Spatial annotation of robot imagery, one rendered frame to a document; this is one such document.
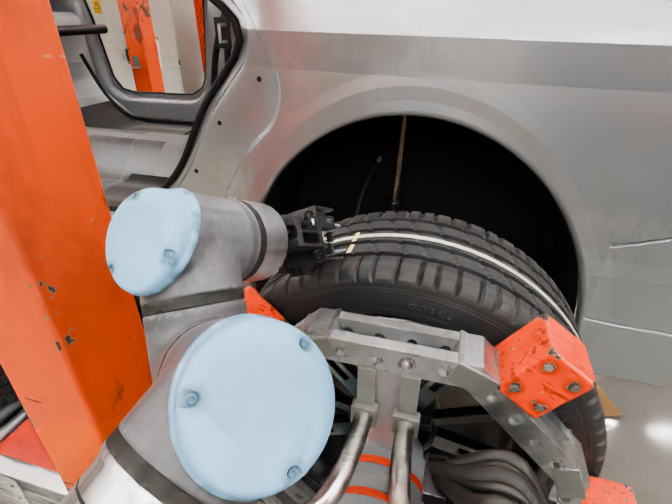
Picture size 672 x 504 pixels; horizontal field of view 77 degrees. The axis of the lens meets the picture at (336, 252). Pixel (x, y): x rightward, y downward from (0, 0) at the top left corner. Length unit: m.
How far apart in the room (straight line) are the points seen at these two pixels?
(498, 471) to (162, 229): 0.43
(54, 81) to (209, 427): 0.57
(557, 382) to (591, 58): 0.55
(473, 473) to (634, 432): 1.70
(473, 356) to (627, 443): 1.65
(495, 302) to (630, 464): 1.56
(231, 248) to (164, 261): 0.07
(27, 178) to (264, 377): 0.51
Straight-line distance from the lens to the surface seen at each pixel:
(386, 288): 0.60
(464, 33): 0.86
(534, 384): 0.57
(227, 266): 0.38
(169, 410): 0.23
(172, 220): 0.36
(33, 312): 0.75
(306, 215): 0.55
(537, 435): 0.63
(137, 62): 4.01
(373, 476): 0.68
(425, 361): 0.56
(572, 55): 0.88
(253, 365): 0.23
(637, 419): 2.30
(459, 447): 0.84
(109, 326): 0.82
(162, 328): 0.38
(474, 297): 0.60
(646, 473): 2.12
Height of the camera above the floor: 1.49
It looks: 30 degrees down
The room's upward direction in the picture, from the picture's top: straight up
